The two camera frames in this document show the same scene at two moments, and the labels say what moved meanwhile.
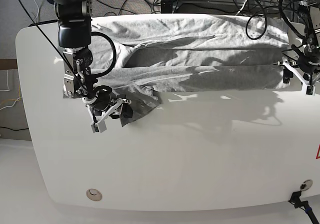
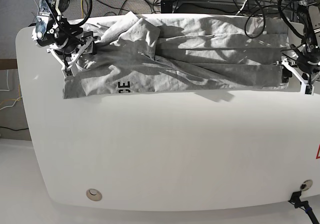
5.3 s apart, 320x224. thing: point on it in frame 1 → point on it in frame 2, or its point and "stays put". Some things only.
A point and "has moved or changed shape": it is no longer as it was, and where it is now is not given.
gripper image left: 101,106 → 68,52
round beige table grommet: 94,194 stays put
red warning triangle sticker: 318,152 stays put
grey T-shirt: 137,57 has moved or changed shape
